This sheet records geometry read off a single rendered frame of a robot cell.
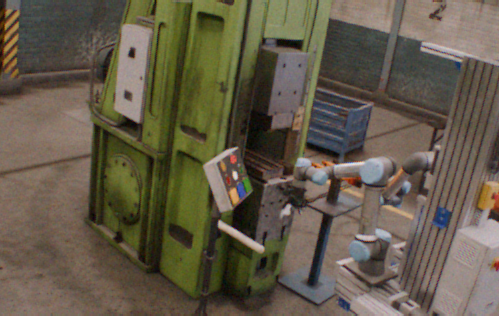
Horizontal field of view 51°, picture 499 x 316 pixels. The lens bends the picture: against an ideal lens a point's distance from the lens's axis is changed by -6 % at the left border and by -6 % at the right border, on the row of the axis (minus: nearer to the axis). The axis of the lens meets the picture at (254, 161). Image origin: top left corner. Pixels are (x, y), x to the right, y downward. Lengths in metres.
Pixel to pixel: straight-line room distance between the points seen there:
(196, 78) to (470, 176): 1.85
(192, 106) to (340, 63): 8.47
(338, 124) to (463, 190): 4.64
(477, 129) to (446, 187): 0.34
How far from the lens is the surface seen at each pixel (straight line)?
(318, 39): 3.90
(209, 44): 3.54
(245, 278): 3.94
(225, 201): 3.07
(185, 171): 3.81
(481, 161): 2.72
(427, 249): 2.96
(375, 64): 11.55
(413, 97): 11.25
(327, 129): 7.37
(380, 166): 2.69
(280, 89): 3.49
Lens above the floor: 2.24
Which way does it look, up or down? 20 degrees down
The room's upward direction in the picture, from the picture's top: 10 degrees clockwise
